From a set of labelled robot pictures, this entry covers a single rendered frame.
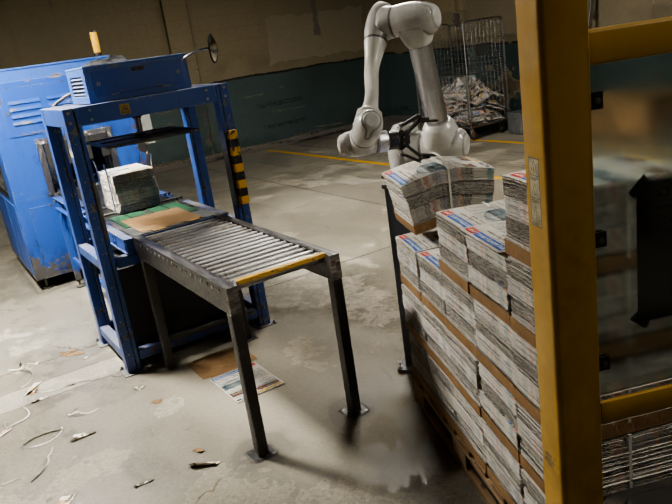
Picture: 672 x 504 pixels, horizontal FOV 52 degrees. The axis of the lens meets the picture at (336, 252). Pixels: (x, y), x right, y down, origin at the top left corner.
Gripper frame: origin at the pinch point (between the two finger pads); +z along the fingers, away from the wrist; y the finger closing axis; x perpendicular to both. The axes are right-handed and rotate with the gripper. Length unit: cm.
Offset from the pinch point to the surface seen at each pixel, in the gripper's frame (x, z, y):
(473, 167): 15.1, 11.0, 11.5
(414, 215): 14.2, -14.2, 29.2
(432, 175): 15.2, -6.6, 13.2
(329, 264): -10, -46, 54
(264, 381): -62, -77, 132
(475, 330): 76, -14, 55
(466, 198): 14.3, 8.3, 24.3
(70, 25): -875, -265, -88
